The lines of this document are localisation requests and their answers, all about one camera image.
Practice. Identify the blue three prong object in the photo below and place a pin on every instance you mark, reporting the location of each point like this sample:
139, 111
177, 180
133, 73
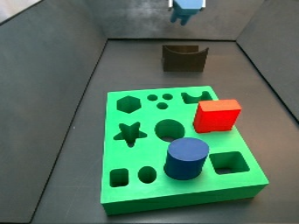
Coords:
185, 9

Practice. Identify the black curved fixture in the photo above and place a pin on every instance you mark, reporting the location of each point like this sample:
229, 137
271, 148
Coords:
183, 58

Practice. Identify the green shape sorter board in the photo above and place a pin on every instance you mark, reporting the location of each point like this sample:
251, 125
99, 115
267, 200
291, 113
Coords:
159, 163

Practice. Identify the red block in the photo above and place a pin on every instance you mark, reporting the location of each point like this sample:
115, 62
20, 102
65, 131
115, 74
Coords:
217, 115

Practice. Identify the dark blue cylinder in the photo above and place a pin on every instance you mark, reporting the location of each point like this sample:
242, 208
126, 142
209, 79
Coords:
186, 157

